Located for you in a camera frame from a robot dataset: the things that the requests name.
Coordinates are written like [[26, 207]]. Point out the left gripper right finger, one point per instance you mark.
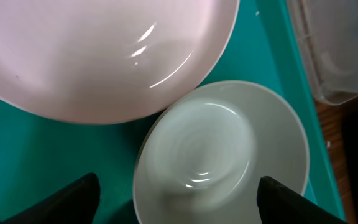
[[280, 205]]

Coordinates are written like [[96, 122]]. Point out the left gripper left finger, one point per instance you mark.
[[75, 203]]

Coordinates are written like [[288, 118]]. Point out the grey bowl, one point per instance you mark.
[[202, 160]]

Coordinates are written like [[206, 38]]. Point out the large pink plate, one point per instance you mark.
[[108, 61]]

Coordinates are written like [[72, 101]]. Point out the clear plastic waste bin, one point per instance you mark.
[[327, 37]]

